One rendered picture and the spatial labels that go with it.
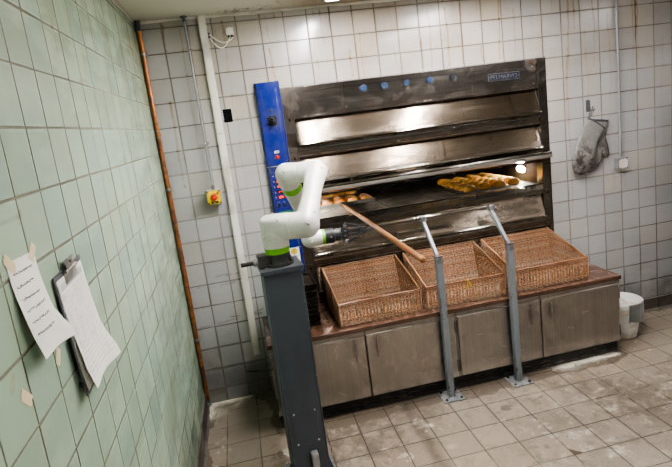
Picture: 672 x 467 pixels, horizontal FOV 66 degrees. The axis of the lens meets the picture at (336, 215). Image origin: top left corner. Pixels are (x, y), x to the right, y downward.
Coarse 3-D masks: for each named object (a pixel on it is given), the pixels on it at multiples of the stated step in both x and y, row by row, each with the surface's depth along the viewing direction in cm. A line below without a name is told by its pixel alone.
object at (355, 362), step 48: (576, 288) 350; (336, 336) 321; (384, 336) 328; (432, 336) 335; (480, 336) 342; (528, 336) 348; (576, 336) 356; (336, 384) 327; (384, 384) 333; (432, 384) 345
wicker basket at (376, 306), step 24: (360, 264) 371; (384, 264) 374; (336, 288) 366; (360, 288) 369; (384, 288) 372; (408, 288) 356; (336, 312) 333; (360, 312) 345; (384, 312) 331; (408, 312) 334
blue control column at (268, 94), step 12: (264, 84) 340; (276, 84) 341; (264, 96) 341; (276, 96) 342; (264, 108) 342; (276, 108) 343; (264, 120) 343; (264, 132) 344; (276, 132) 346; (276, 144) 347; (288, 156) 350; (276, 168) 350; (300, 252) 362
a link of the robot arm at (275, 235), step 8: (264, 216) 252; (272, 216) 249; (280, 216) 249; (264, 224) 248; (272, 224) 247; (280, 224) 247; (264, 232) 249; (272, 232) 248; (280, 232) 247; (288, 232) 247; (264, 240) 251; (272, 240) 249; (280, 240) 250; (288, 240) 253; (264, 248) 253; (272, 248) 250; (280, 248) 250; (288, 248) 254
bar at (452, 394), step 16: (464, 208) 344; (480, 208) 345; (384, 224) 334; (496, 224) 341; (432, 240) 330; (512, 256) 330; (512, 272) 332; (512, 288) 334; (512, 304) 336; (512, 320) 339; (448, 336) 330; (512, 336) 342; (448, 352) 332; (448, 368) 334; (448, 384) 336; (512, 384) 343; (528, 384) 342; (448, 400) 334
